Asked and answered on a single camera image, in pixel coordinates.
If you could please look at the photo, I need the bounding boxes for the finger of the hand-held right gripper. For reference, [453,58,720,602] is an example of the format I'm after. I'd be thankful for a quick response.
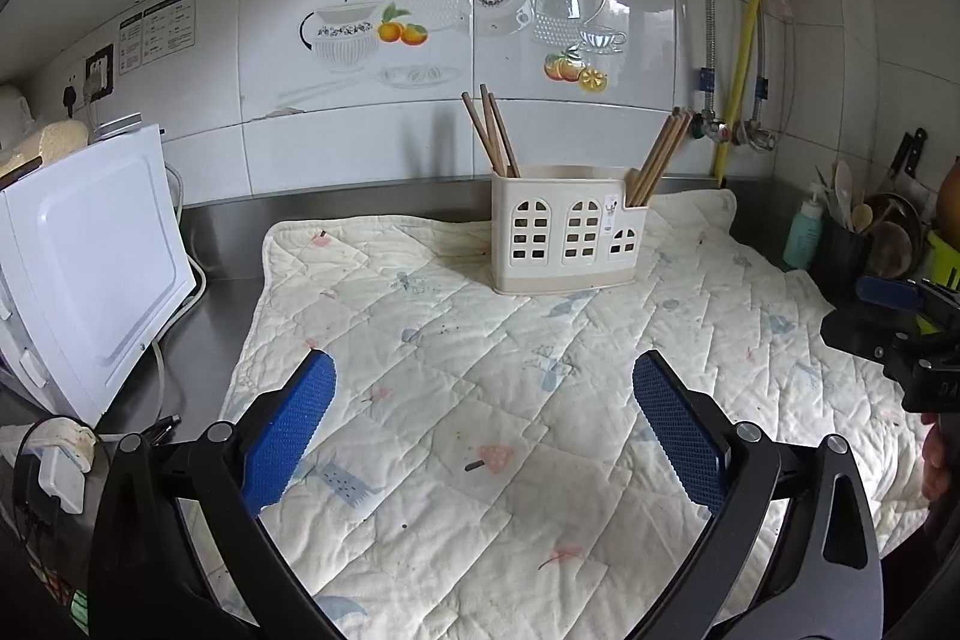
[823,306,912,360]
[857,275,922,310]

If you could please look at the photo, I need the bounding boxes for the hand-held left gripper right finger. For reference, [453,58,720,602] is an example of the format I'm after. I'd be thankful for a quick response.
[615,351,882,640]

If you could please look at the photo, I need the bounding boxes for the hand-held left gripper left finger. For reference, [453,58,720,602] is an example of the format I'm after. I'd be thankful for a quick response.
[88,349,342,640]

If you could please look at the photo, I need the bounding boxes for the cream plastic utensil holder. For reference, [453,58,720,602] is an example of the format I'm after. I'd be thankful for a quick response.
[491,164,650,296]

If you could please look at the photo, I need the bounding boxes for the person's right hand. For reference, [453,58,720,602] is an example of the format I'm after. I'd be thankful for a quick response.
[921,422,952,502]

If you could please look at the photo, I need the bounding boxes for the black utensil container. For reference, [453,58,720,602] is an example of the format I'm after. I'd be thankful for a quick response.
[814,212,875,298]

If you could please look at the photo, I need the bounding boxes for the dark round wok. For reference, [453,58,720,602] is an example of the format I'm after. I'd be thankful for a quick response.
[862,192,925,279]

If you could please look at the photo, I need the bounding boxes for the green plastic rack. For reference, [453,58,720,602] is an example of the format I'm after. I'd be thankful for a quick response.
[919,226,960,335]

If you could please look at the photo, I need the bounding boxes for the teal plastic bottle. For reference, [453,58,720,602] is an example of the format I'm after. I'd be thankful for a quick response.
[782,182,826,271]

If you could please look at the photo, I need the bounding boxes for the wooden spoon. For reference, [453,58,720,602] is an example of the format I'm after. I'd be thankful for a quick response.
[816,160,875,232]

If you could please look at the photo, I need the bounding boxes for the brown gourd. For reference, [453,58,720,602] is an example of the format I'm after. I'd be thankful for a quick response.
[934,156,960,230]

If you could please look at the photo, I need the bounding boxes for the white quilted printed mat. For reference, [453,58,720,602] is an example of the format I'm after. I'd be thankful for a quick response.
[217,188,942,640]

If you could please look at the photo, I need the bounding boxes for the metal pipe valves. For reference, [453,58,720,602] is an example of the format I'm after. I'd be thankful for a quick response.
[688,110,779,155]

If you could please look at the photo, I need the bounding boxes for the white microwave oven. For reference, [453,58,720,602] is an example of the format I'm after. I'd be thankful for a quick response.
[0,122,198,429]

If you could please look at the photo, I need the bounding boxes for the yellow gas pipe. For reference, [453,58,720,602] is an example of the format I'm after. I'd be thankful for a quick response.
[709,0,770,190]

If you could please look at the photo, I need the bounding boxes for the beige cloth bundle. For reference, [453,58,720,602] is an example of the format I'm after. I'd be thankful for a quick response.
[0,119,91,180]

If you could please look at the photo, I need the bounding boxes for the black handled knife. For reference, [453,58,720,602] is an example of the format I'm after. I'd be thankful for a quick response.
[885,128,929,180]

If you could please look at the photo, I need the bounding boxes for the white power cable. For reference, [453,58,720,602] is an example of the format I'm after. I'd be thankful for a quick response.
[150,164,207,420]

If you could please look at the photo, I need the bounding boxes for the white power adapter with cables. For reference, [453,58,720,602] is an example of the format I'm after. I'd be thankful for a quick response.
[7,415,98,551]

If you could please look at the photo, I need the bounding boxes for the wall power socket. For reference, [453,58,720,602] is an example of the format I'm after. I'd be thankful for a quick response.
[60,44,116,112]

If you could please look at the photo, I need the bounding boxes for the wall instruction label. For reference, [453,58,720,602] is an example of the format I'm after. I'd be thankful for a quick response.
[116,0,198,76]

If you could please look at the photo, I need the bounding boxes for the teaware and fruit wall decal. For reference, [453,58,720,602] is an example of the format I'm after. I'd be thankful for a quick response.
[300,0,672,95]

